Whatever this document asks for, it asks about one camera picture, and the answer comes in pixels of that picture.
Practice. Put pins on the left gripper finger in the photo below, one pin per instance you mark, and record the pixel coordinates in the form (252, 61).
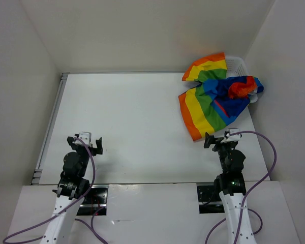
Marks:
(71, 142)
(99, 147)

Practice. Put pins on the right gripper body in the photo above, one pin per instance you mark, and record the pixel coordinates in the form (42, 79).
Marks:
(225, 147)

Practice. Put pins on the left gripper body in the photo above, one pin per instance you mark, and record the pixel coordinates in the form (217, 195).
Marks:
(82, 151)

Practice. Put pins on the rainbow striped shorts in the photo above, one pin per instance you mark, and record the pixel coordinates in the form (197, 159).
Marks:
(217, 100)

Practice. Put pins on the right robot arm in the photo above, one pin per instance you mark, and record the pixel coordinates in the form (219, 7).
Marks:
(230, 186)

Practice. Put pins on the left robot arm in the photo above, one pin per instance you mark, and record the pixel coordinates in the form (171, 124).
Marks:
(72, 187)

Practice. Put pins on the white plastic basket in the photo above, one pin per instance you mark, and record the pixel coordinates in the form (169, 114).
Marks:
(237, 71)

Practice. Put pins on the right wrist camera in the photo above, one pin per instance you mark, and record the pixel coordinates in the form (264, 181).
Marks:
(232, 135)

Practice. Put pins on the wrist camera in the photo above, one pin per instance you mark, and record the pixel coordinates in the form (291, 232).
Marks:
(85, 137)
(232, 135)

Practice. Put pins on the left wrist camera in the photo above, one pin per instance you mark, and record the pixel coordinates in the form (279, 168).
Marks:
(85, 137)

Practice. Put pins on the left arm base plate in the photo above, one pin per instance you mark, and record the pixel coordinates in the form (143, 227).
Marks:
(95, 202)

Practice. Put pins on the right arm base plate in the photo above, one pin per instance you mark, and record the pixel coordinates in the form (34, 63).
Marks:
(208, 200)

